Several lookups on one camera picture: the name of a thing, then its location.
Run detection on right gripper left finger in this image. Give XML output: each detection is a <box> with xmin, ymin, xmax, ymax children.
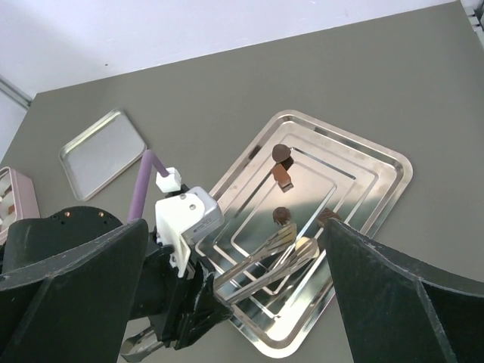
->
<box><xmin>1</xmin><ymin>219</ymin><xmax>148</xmax><ymax>362</ymax></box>

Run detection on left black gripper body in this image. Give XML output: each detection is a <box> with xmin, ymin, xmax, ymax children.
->
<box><xmin>130</xmin><ymin>241</ymin><xmax>234</xmax><ymax>350</ymax></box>

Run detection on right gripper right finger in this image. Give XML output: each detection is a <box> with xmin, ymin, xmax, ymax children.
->
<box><xmin>323</xmin><ymin>219</ymin><xmax>483</xmax><ymax>362</ymax></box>

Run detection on metal tongs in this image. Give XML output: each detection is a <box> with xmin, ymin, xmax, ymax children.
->
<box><xmin>120</xmin><ymin>222</ymin><xmax>316</xmax><ymax>362</ymax></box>

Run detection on white chocolate piece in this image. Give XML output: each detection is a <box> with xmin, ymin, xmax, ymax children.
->
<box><xmin>295</xmin><ymin>237</ymin><xmax>320</xmax><ymax>260</ymax></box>

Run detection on brown layered square chocolate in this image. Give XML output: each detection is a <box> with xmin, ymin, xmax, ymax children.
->
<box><xmin>316</xmin><ymin>208</ymin><xmax>341</xmax><ymax>228</ymax></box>

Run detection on round dark chocolate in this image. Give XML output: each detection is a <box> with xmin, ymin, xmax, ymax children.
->
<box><xmin>272</xmin><ymin>206</ymin><xmax>292</xmax><ymax>226</ymax></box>

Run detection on brown cube chocolate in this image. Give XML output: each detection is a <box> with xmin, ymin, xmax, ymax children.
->
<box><xmin>271</xmin><ymin>163</ymin><xmax>293</xmax><ymax>193</ymax></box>

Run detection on dark heart chocolate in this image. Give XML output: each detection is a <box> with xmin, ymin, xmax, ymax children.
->
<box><xmin>271</xmin><ymin>144</ymin><xmax>291</xmax><ymax>163</ymax></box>

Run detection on pink tin box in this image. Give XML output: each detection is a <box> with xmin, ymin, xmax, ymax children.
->
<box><xmin>1</xmin><ymin>167</ymin><xmax>40</xmax><ymax>244</ymax></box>

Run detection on silver tin lid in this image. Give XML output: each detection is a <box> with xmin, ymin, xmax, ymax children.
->
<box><xmin>59</xmin><ymin>109</ymin><xmax>147</xmax><ymax>201</ymax></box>

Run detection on large steel tray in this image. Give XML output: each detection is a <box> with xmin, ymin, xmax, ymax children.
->
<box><xmin>196</xmin><ymin>110</ymin><xmax>413</xmax><ymax>358</ymax></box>

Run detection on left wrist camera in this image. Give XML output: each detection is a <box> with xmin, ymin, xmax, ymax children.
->
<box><xmin>155</xmin><ymin>167</ymin><xmax>224</xmax><ymax>278</ymax></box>

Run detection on left aluminium frame post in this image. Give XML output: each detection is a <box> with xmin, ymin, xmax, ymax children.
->
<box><xmin>0</xmin><ymin>75</ymin><xmax>33</xmax><ymax>110</ymax></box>

